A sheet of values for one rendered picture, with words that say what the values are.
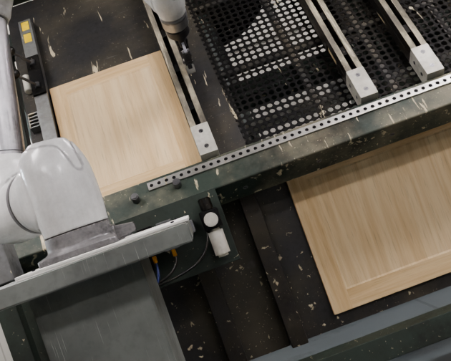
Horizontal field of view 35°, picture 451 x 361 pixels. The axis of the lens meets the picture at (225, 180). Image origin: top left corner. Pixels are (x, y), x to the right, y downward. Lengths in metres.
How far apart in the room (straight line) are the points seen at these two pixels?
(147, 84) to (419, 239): 1.12
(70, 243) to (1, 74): 0.51
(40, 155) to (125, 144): 0.87
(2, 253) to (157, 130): 0.70
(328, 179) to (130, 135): 0.71
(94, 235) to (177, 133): 0.90
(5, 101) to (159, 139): 0.73
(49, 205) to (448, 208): 1.52
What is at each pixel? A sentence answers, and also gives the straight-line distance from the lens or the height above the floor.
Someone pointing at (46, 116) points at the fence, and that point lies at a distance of 2.63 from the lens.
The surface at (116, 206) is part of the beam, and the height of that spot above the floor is 0.86.
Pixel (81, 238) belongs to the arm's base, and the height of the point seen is 0.79.
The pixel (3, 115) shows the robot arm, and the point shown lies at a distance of 1.86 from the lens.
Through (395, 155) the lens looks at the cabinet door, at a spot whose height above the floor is 0.70.
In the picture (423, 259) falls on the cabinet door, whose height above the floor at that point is 0.32.
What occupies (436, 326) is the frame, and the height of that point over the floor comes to 0.15.
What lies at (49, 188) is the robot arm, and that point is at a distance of 1.62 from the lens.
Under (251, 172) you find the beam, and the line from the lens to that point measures 2.26.
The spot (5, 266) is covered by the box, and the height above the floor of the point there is 0.80.
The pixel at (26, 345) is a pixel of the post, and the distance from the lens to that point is 2.19.
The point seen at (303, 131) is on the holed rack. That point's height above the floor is 0.88.
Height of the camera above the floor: 0.77
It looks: 1 degrees up
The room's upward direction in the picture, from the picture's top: 20 degrees counter-clockwise
